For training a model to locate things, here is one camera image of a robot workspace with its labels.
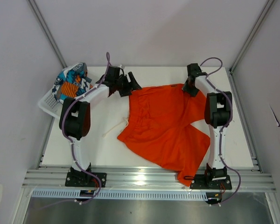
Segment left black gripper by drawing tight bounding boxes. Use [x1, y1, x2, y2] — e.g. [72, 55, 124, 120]
[115, 72, 142, 98]

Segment orange shorts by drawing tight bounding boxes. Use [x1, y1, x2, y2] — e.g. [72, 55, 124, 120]
[117, 84, 210, 187]

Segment colourful patterned shorts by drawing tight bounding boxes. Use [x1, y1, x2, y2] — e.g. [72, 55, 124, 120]
[52, 62, 93, 104]

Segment white plastic basket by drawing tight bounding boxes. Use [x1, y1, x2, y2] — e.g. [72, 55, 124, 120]
[38, 90, 63, 120]

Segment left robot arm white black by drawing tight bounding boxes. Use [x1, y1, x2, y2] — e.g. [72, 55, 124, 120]
[58, 64, 141, 187]

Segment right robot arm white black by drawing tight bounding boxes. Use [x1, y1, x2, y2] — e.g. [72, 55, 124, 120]
[182, 63, 233, 189]

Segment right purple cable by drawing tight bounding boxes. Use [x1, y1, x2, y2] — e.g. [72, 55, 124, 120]
[200, 57, 242, 207]

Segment purple cable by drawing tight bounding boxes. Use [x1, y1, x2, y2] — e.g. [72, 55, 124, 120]
[44, 51, 112, 208]
[200, 57, 242, 207]

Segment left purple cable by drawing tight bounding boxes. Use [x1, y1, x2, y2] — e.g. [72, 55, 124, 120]
[44, 51, 112, 208]

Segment right aluminium side rail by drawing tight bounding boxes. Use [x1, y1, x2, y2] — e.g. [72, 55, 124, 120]
[225, 69, 263, 173]

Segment aluminium side rail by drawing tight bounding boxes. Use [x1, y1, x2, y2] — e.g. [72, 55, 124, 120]
[225, 69, 263, 173]
[35, 117, 55, 169]

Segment right aluminium frame post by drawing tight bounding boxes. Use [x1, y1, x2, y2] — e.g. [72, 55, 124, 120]
[229, 0, 277, 75]

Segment aluminium frame post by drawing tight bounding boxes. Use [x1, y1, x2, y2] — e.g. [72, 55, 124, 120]
[27, 0, 67, 68]
[229, 0, 277, 75]

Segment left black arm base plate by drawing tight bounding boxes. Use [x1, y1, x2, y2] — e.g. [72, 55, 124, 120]
[65, 168, 107, 188]

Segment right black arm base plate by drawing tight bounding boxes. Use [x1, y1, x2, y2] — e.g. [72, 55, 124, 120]
[190, 175, 232, 190]

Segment left aluminium side rail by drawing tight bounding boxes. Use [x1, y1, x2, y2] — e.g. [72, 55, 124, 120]
[35, 117, 55, 169]

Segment left aluminium frame post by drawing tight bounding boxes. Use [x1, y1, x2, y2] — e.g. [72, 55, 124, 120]
[27, 0, 67, 68]

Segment aluminium rail beam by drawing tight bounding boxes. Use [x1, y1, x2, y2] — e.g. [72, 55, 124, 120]
[22, 166, 276, 192]

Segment slotted white cable duct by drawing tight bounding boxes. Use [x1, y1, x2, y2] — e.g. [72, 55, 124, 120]
[32, 189, 208, 201]

